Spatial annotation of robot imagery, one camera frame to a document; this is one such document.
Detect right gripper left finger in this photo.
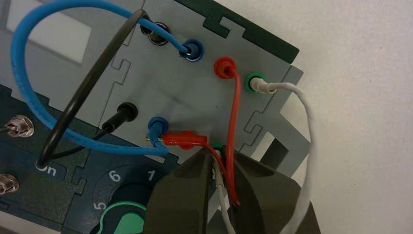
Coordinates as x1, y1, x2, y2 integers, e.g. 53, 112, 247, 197
143, 147, 215, 234

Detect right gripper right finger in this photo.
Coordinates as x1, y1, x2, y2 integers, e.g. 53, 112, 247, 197
230, 148, 321, 234

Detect white jumper wire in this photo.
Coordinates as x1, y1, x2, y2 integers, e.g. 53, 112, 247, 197
211, 77, 315, 234

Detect black green rotary knob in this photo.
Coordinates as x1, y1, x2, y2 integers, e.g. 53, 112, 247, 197
90, 184, 152, 234

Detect grey and teal task box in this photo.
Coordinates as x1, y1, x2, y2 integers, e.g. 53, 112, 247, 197
0, 0, 312, 234

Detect white rectangular display window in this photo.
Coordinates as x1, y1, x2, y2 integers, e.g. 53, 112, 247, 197
6, 0, 93, 63

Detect blue jumper wire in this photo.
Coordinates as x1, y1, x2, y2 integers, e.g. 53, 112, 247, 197
10, 0, 205, 159

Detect red jumper wire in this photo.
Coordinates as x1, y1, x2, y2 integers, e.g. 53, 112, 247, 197
144, 56, 243, 207

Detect black jumper wire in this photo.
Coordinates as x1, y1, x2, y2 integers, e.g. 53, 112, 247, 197
36, 9, 171, 170

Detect metal toggle switch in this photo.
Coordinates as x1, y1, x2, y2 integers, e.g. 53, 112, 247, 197
0, 115, 35, 138
0, 173, 20, 195

